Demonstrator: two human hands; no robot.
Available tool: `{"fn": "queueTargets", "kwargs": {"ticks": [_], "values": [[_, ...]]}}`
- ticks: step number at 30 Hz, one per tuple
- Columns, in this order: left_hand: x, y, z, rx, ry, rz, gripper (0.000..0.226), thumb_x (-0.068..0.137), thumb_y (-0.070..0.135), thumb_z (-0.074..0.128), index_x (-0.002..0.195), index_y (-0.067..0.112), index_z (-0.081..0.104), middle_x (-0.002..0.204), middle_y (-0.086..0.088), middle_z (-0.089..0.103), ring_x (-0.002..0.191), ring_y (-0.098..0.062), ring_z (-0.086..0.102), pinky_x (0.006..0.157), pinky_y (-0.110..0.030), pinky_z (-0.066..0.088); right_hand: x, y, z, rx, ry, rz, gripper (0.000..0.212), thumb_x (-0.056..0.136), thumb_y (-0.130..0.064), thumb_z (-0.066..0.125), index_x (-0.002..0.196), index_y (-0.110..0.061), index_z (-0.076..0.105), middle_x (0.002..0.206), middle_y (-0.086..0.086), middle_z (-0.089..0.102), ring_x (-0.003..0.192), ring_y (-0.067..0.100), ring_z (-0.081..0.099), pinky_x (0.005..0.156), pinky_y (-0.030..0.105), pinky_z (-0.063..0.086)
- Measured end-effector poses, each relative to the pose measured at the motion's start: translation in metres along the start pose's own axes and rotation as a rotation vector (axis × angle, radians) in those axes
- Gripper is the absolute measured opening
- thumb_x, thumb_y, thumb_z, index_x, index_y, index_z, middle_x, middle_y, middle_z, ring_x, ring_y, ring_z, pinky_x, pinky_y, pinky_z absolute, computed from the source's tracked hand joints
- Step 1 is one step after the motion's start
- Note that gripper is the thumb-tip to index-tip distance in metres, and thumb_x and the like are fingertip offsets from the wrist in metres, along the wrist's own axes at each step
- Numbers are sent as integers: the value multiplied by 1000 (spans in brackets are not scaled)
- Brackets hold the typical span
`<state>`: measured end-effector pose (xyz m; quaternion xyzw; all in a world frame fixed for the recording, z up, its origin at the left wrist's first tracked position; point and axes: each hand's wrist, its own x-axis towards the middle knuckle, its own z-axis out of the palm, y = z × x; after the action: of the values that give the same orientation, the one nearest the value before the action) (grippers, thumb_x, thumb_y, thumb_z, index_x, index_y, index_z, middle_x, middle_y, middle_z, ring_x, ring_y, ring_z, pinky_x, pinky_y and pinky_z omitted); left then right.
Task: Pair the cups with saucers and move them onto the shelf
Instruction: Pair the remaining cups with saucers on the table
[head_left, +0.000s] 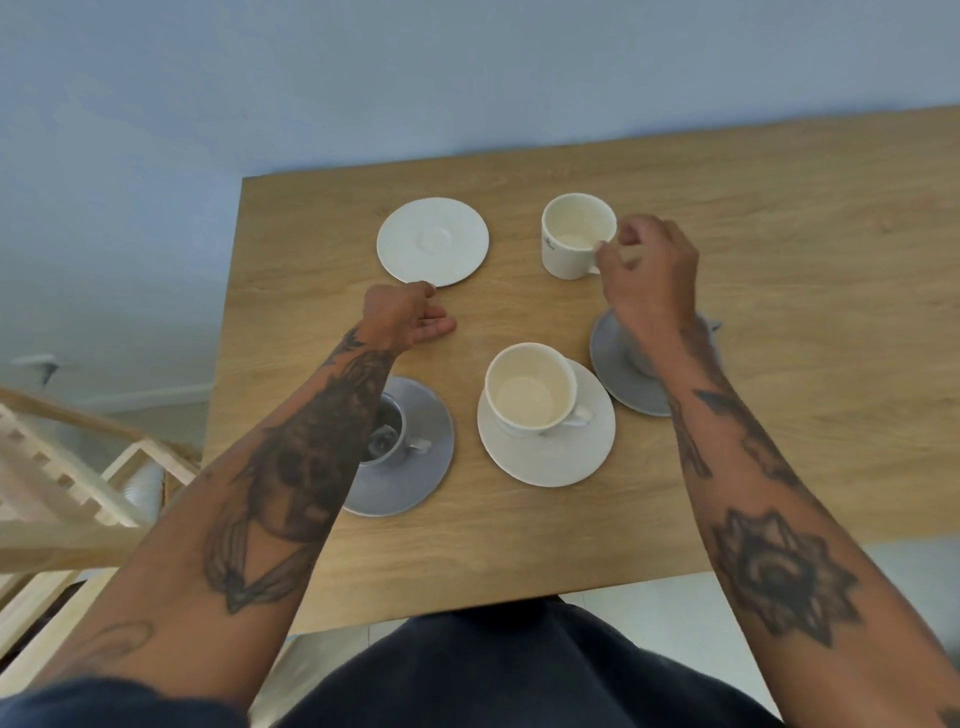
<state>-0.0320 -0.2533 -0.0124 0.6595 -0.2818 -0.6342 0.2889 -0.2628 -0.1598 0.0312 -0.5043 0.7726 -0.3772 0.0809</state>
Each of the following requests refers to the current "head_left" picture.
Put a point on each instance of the person's right hand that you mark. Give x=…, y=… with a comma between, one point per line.
x=656, y=281

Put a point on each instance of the person's left hand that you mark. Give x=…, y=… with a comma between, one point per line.
x=394, y=315

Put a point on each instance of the person's right thumb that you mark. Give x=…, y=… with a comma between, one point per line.
x=607, y=268

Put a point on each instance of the person's left thumb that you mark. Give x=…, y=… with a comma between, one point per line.
x=439, y=327

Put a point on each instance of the white cup with small print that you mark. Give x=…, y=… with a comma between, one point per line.
x=574, y=229

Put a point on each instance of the person's left forearm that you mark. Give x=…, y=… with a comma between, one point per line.
x=285, y=480

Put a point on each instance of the person's right forearm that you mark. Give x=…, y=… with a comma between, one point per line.
x=765, y=525

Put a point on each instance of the white saucer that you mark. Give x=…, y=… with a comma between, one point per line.
x=547, y=461
x=433, y=241

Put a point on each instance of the grey cup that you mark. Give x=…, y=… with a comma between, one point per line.
x=638, y=361
x=390, y=442

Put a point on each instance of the grey saucer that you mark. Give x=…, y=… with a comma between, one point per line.
x=619, y=375
x=412, y=487

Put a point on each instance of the plain white cup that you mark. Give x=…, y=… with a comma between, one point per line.
x=529, y=390

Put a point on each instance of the dark navy clothing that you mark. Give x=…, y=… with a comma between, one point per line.
x=525, y=675

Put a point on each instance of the light wooden slatted rack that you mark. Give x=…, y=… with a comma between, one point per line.
x=67, y=495

